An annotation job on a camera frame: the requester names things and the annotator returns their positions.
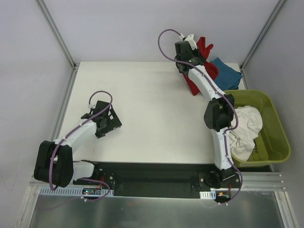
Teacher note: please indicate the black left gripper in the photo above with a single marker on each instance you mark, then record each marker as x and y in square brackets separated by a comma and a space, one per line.
[114, 117]

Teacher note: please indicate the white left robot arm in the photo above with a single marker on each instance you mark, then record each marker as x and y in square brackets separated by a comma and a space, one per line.
[55, 158]

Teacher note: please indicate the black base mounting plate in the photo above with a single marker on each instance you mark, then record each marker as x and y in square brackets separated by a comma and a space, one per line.
[160, 180]

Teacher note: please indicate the left white cable duct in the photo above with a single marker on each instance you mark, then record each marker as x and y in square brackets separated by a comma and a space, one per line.
[76, 191]

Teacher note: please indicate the crumpled white t-shirt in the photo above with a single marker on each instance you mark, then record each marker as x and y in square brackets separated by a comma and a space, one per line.
[242, 139]

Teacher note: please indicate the green plastic basket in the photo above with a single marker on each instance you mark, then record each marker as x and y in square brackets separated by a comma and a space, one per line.
[271, 145]

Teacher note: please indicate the right aluminium frame post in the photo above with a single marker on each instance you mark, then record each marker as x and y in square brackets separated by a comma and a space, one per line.
[263, 32]

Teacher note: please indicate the aluminium front frame rail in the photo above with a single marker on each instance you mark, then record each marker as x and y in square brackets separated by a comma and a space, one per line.
[251, 178]

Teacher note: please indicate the folded blue t-shirt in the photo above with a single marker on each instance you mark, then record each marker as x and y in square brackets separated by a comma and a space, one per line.
[228, 78]

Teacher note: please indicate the white cable duct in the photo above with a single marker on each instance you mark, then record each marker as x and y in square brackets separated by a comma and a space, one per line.
[207, 195]
[76, 191]

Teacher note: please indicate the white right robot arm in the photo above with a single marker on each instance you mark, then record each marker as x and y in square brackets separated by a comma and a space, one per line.
[219, 113]

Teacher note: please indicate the red t-shirt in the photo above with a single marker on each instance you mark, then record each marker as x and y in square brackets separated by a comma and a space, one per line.
[211, 69]

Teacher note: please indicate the left aluminium frame post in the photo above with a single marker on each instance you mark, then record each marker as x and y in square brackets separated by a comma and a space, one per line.
[55, 31]

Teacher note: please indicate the aluminium frame post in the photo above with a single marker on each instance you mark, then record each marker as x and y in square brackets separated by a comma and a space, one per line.
[55, 31]
[263, 32]

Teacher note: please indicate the right white cable duct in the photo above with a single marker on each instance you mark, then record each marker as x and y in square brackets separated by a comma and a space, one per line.
[207, 195]

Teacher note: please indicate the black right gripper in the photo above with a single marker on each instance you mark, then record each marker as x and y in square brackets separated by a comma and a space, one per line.
[198, 55]

